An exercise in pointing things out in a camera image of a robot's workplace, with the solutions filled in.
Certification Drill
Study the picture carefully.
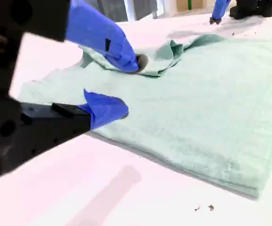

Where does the pale green T-shirt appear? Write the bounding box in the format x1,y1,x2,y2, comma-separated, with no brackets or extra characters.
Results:
17,34,272,198

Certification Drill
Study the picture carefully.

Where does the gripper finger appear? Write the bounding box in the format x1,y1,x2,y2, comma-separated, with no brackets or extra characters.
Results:
215,0,231,25
209,0,224,25
20,89,130,163
10,0,149,74

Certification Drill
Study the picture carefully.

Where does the light wooden board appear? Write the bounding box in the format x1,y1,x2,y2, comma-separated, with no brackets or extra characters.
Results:
175,0,207,12

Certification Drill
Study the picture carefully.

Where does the grey panel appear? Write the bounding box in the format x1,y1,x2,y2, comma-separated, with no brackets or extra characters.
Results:
134,0,159,21

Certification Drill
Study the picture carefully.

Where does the white post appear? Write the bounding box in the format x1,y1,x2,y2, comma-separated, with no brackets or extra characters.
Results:
123,0,137,22

